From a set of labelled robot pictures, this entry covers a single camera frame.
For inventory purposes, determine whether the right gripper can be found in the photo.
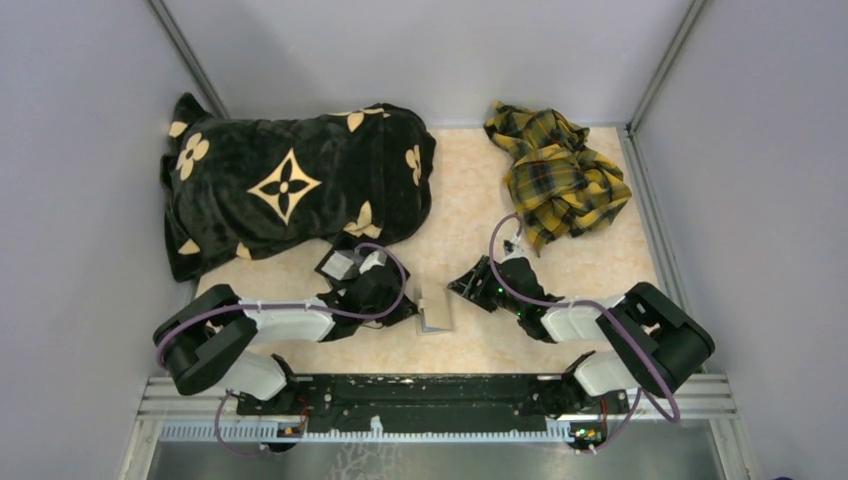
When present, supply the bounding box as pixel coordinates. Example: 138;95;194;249
448;255;524;316

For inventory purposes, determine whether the white cable duct strip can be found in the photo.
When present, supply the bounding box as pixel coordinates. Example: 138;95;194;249
159;420;574;443

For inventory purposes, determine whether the black rectangular box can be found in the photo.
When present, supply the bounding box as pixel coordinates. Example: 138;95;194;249
314;232;376;290

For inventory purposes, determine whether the black floral plush blanket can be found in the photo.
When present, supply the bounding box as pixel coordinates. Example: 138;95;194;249
160;93;437;282

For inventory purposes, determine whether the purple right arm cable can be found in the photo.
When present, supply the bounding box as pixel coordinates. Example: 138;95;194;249
488;212;682;455

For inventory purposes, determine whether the aluminium front rail frame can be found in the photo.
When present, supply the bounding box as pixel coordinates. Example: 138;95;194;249
137;374;737;421

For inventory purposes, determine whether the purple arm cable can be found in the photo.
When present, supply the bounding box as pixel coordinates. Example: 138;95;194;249
154;242;409;460
488;212;682;455

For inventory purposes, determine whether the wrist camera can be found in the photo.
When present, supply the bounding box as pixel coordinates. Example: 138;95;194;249
359;250;388;274
501;240;527;263

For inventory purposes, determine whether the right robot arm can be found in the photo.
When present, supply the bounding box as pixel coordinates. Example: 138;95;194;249
447;256;716;413

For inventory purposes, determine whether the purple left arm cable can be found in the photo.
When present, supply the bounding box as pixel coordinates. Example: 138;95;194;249
154;242;409;460

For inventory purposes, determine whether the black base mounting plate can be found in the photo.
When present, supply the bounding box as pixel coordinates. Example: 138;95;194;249
237;374;630;434

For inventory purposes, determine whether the white card stack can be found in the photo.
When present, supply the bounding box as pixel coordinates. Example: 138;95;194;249
318;252;359;281

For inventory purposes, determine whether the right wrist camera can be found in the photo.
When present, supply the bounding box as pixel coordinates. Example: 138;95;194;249
501;240;527;263

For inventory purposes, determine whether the yellow plaid cloth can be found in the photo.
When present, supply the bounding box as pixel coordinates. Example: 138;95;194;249
484;101;633;253

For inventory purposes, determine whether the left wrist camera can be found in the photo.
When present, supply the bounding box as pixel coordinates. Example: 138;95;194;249
359;250;388;274

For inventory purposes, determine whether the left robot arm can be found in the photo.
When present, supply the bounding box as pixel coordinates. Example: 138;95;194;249
153;266;418;415

